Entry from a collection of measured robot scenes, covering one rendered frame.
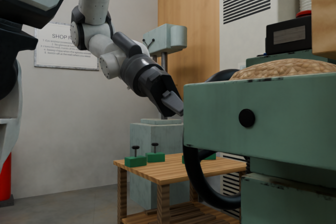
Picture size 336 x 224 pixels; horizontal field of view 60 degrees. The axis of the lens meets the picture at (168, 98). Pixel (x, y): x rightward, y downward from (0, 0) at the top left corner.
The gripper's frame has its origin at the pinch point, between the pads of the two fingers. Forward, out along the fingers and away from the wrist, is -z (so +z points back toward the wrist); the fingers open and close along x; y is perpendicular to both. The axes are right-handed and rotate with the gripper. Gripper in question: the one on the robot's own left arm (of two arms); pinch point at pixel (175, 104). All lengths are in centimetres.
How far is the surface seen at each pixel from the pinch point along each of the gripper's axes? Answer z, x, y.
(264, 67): -26.8, 26.4, 0.2
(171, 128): 115, -148, 22
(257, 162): -26.2, 12.4, -2.0
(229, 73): -4.8, 2.5, 11.5
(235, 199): -17.3, -14.5, -2.6
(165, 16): 240, -134, 108
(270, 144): -31.4, 25.2, -4.4
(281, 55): -15.8, 11.1, 14.0
